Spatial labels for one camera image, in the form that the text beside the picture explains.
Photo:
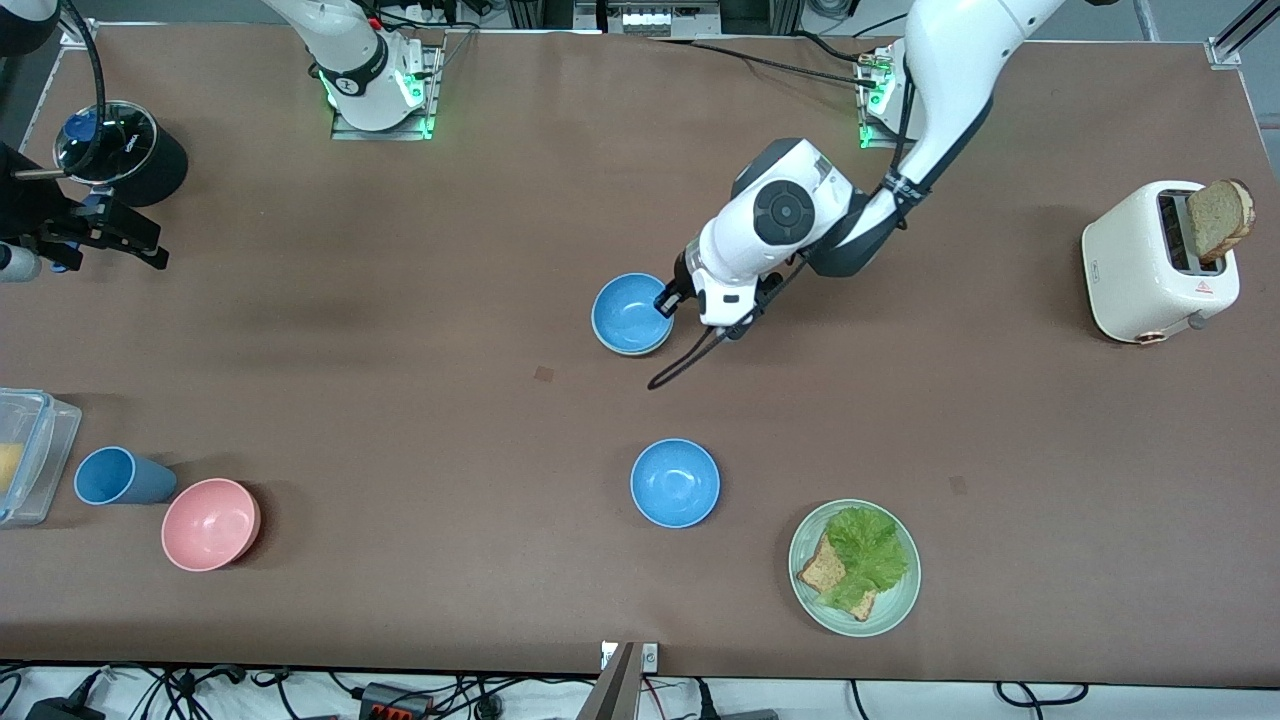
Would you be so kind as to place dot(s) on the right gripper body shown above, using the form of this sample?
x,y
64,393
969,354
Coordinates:
x,y
28,203

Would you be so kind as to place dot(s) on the green bowl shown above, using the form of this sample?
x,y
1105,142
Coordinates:
x,y
601,340

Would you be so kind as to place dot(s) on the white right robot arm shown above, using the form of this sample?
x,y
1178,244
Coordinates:
x,y
345,40

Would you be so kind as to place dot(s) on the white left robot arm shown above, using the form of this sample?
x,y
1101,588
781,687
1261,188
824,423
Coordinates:
x,y
950,90

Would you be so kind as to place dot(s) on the pink bowl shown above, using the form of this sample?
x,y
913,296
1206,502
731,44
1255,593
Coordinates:
x,y
210,525

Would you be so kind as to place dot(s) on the glass lid blue knob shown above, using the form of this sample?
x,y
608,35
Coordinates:
x,y
125,145

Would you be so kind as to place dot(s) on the clear plastic food container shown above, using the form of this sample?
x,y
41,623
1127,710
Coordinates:
x,y
45,440

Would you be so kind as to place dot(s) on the blue cup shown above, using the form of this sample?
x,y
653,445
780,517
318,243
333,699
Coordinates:
x,y
105,477

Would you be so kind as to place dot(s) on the yellow food piece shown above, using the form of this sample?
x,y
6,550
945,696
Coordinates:
x,y
8,468

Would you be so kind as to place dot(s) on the white power strip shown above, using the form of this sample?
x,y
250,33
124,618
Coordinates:
x,y
655,15

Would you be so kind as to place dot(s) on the green lettuce leaf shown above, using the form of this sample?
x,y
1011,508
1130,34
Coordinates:
x,y
870,550

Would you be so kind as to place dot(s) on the seeded bread slice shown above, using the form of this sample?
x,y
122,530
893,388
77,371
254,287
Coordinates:
x,y
822,572

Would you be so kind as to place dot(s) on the pale green plate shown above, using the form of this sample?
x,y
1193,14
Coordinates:
x,y
900,600

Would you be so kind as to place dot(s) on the grey metal pole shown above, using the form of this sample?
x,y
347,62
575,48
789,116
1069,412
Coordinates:
x,y
612,690

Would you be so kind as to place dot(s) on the cream white toaster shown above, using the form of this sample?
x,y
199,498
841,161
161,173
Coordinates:
x,y
1130,280

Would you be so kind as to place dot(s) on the black power adapter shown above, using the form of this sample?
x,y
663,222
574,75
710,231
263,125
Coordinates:
x,y
65,710

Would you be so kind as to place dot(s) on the black orange connector box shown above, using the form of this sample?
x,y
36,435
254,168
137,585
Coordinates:
x,y
398,702

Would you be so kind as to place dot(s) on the brown toast slice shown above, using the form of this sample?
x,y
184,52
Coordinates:
x,y
1218,220

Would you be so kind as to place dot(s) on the aluminium frame profile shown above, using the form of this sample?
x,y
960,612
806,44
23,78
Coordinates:
x,y
75,35
1240,35

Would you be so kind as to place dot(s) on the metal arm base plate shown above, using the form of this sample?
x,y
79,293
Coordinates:
x,y
385,131
872,110

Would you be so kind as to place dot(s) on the silver metal bracket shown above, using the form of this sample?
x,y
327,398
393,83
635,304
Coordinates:
x,y
650,656

